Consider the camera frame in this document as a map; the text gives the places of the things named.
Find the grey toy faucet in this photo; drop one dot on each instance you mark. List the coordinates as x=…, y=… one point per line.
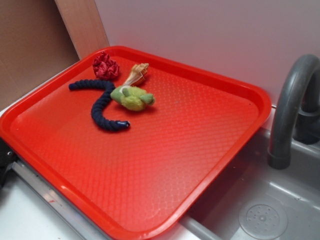
x=297, y=114

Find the red crumpled fabric ball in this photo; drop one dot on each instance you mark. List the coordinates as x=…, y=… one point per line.
x=104, y=67

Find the red plastic tray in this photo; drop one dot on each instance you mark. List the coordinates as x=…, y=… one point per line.
x=135, y=184

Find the tan conch seashell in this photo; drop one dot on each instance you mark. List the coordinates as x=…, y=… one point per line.
x=137, y=75

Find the black clamp at left edge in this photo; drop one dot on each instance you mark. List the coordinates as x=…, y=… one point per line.
x=7, y=157

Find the wooden board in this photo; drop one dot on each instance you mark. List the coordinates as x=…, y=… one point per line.
x=84, y=25

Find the grey plastic sink basin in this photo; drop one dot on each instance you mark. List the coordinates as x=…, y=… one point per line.
x=249, y=200

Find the green plush animal toy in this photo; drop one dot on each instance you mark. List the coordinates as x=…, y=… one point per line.
x=133, y=98

